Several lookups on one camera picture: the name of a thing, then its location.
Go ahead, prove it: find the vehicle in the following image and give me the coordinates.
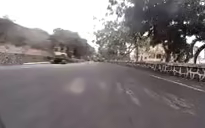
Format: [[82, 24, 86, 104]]
[[51, 51, 70, 65]]

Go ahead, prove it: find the white painted edge line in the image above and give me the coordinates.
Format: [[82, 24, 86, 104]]
[[149, 74, 205, 98]]

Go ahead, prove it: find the grey asphalt road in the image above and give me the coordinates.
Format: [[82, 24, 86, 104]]
[[0, 61, 205, 128]]

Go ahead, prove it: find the grey roadside strip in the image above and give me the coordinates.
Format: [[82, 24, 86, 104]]
[[154, 69, 205, 95]]

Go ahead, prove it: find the pale building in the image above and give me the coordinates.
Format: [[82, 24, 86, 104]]
[[129, 44, 168, 63]]

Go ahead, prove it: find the row of trees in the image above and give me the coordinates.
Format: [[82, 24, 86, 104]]
[[93, 0, 205, 66]]

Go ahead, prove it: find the wooded hill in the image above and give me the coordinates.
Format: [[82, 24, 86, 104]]
[[0, 13, 96, 60]]

